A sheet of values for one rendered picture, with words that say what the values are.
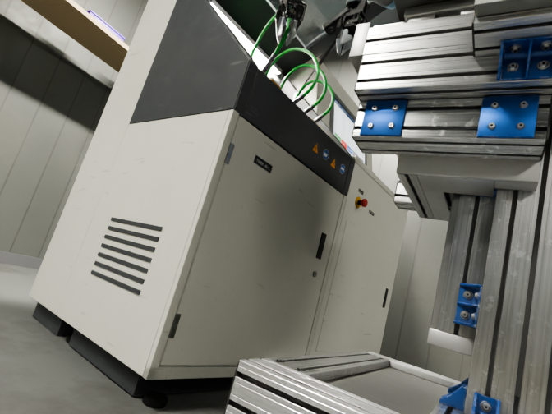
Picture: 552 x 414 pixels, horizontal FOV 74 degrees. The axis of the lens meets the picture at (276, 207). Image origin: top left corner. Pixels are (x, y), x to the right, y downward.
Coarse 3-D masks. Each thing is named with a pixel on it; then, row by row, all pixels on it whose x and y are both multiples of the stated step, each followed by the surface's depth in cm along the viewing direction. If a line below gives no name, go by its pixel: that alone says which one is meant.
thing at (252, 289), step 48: (240, 144) 103; (240, 192) 104; (288, 192) 122; (336, 192) 145; (240, 240) 106; (288, 240) 123; (192, 288) 94; (240, 288) 107; (288, 288) 126; (192, 336) 95; (240, 336) 109; (288, 336) 128
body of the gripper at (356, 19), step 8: (352, 0) 132; (360, 0) 132; (352, 8) 134; (360, 8) 131; (368, 8) 133; (344, 16) 133; (352, 16) 131; (360, 16) 130; (344, 24) 132; (352, 24) 130; (352, 32) 134
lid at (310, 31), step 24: (216, 0) 159; (240, 0) 161; (264, 0) 162; (312, 0) 168; (336, 0) 169; (240, 24) 170; (264, 24) 172; (312, 24) 178; (264, 48) 184; (312, 48) 188; (288, 72) 199
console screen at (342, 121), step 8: (336, 96) 200; (336, 104) 198; (344, 104) 208; (336, 112) 197; (344, 112) 206; (336, 120) 195; (344, 120) 204; (352, 120) 214; (336, 128) 193; (344, 128) 202; (352, 128) 212; (336, 136) 192; (344, 136) 201; (344, 144) 199; (352, 144) 209; (352, 152) 207; (360, 152) 216
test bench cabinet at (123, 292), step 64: (128, 128) 136; (192, 128) 109; (128, 192) 120; (192, 192) 99; (128, 256) 107; (192, 256) 93; (64, 320) 118; (128, 320) 97; (128, 384) 93; (192, 384) 105
